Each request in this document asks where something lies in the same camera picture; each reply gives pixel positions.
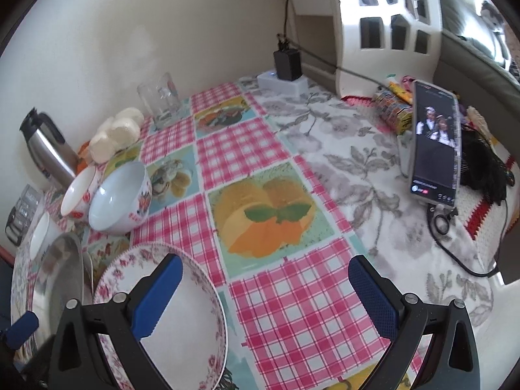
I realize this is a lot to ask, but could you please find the grey sofa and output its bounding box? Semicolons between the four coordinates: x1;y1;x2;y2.
433;28;520;102

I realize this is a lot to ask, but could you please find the pink floral deep plate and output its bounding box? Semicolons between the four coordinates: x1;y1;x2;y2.
93;242;228;390

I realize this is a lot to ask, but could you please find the black power cable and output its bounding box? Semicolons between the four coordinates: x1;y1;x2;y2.
282;0;294;41

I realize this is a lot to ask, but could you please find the white paper cup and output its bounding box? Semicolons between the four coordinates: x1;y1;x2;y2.
29;211;61;261

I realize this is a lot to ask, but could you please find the rack of small glasses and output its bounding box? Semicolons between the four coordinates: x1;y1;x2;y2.
5;184;45;246

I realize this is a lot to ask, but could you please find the pink checkered tablecloth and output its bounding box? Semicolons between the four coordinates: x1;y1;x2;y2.
41;81;419;390

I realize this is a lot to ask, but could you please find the black charger adapter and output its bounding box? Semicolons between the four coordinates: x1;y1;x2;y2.
273;34;303;82

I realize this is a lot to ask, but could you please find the white red crochet mat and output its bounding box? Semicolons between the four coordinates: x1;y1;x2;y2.
341;94;518;253

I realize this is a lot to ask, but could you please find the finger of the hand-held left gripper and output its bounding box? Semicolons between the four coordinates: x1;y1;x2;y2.
0;312;53;378

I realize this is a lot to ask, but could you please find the black white printed cloth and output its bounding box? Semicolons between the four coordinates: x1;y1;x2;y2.
441;0;514;70

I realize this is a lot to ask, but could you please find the clear glass mug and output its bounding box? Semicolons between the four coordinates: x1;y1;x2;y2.
137;72;183;131

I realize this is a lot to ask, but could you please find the smartphone in clear case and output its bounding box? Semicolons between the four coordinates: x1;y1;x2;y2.
408;80;462;208

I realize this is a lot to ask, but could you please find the stainless steel thermos jug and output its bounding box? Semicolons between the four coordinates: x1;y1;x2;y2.
19;108;82;188

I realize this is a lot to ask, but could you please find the large white floral bowl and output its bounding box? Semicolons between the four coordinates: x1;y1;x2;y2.
88;161;153;235

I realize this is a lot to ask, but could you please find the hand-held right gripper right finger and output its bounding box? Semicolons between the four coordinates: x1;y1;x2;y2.
348;255;482;390

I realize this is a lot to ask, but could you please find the white red-rimmed bowl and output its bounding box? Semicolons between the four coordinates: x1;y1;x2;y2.
61;165;102;222

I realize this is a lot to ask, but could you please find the colourful snack packet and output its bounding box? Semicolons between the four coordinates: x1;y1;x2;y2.
374;89;415;135

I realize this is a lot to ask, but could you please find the bag of white buns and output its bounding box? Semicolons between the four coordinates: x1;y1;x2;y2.
88;108;145;163

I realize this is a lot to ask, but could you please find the orange snack packet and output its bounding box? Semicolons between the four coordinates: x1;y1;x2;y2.
76;141;96;171

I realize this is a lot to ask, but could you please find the stainless steel pan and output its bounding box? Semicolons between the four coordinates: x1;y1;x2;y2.
30;232;92;334

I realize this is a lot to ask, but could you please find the white plastic lattice chair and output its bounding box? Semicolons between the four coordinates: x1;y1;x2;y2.
333;0;443;98

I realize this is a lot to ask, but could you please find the black phone charging cable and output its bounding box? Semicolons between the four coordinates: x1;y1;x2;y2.
284;38;508;279

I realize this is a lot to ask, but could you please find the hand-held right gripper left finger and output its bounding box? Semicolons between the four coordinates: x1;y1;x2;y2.
49;253;184;390

